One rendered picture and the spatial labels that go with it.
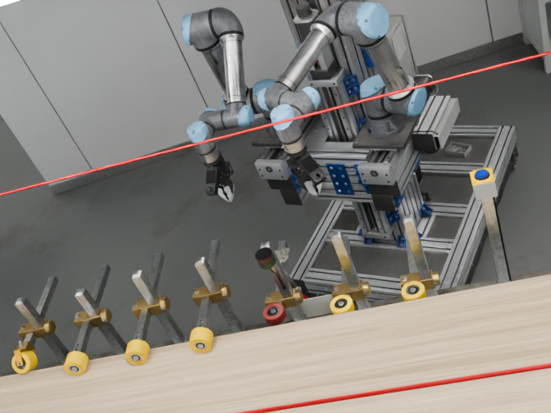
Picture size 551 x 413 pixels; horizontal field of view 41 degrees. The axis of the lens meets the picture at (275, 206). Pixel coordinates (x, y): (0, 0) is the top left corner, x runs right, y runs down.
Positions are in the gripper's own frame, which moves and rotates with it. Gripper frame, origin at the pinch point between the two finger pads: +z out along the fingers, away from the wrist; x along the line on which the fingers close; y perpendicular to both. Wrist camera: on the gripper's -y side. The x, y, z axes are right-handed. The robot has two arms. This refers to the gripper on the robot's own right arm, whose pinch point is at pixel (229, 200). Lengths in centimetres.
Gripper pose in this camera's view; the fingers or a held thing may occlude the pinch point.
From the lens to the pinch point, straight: 293.6
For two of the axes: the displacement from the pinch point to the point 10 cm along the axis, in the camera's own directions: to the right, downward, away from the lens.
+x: -9.1, 1.1, 3.9
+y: 2.2, -6.7, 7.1
